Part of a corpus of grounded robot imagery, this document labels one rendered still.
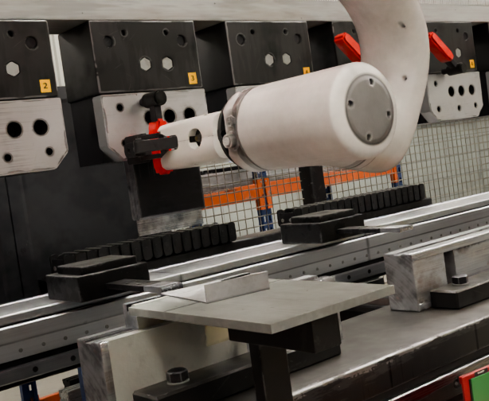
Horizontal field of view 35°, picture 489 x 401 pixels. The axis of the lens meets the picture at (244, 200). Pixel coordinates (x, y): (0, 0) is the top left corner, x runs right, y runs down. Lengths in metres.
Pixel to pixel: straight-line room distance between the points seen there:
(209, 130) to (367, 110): 0.18
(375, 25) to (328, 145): 0.15
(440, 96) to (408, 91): 0.59
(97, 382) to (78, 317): 0.27
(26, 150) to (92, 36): 0.16
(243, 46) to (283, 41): 0.07
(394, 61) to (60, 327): 0.67
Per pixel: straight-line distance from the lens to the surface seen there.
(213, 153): 0.78
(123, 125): 0.93
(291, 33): 1.12
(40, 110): 0.89
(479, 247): 1.44
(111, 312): 1.24
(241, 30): 1.07
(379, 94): 0.69
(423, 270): 1.32
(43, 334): 1.19
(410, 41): 0.76
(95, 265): 1.18
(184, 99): 0.99
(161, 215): 0.99
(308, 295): 0.87
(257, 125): 0.72
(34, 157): 0.88
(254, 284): 0.93
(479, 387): 1.10
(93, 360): 0.96
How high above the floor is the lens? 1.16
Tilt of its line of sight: 3 degrees down
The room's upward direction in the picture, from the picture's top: 8 degrees counter-clockwise
